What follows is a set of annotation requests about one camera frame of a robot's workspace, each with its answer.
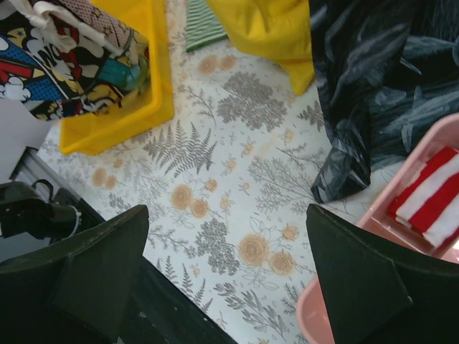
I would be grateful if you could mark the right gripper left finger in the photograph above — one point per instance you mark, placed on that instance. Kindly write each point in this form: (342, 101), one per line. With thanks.
(77, 290)

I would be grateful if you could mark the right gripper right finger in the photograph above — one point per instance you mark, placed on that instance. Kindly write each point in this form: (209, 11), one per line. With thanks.
(376, 291)

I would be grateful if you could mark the colourful comic print shorts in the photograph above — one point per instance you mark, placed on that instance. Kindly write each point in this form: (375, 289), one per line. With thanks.
(62, 59)

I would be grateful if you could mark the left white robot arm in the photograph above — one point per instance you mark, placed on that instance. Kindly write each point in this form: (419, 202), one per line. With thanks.
(31, 209)

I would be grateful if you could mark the dark leaf print shorts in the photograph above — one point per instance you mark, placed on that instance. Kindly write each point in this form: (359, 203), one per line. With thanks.
(386, 72)

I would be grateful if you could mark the yellow shorts on hanger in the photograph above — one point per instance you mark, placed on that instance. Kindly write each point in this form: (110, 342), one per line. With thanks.
(277, 30)

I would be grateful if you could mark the pink divided organiser tray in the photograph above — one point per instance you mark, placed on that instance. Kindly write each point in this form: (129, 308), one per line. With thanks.
(311, 310)

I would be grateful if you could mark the red white striped sock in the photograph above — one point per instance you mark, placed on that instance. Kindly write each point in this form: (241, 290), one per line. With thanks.
(428, 205)

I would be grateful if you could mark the yellow plastic tray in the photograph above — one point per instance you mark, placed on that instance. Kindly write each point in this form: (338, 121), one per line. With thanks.
(148, 105)

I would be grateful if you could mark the green striped folded shirt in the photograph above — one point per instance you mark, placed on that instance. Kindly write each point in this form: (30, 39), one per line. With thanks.
(202, 26)

